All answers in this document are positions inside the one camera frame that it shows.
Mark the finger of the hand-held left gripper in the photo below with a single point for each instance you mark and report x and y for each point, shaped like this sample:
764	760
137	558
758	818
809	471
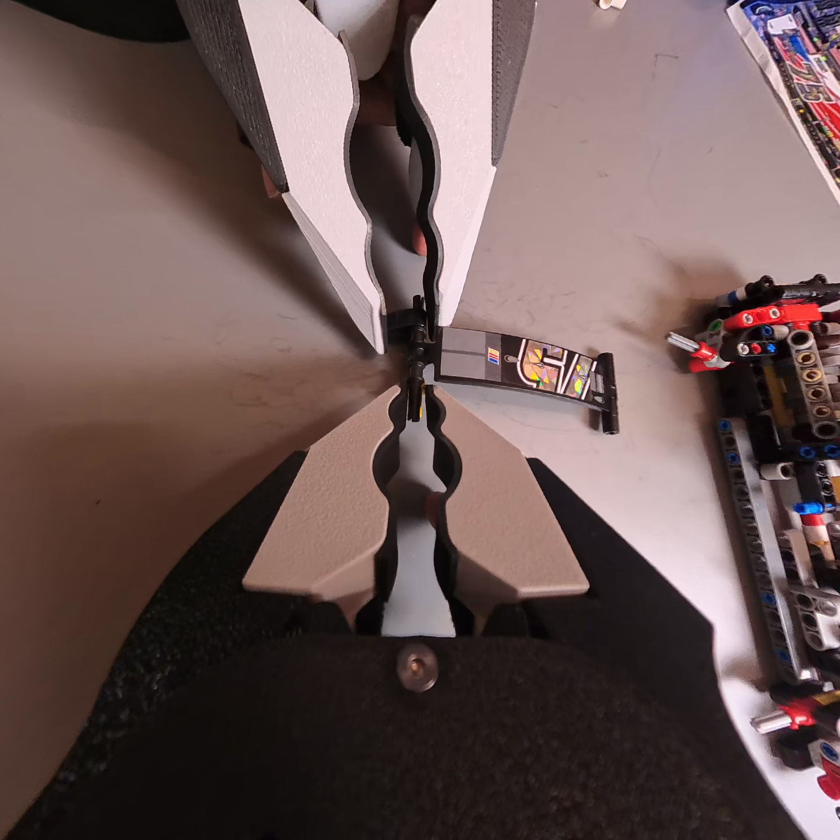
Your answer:
459	118
308	118

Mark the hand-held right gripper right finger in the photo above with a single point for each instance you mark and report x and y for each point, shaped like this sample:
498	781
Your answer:
512	525

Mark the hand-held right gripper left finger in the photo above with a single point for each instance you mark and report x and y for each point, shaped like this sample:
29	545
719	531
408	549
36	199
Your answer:
315	518

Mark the dark lego panel assembly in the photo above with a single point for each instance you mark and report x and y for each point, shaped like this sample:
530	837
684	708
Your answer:
472	354

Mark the lego car chassis build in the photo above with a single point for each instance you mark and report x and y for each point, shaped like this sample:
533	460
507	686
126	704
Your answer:
807	367

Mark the person's left hand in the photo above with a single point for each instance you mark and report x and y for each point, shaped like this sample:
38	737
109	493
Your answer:
380	105

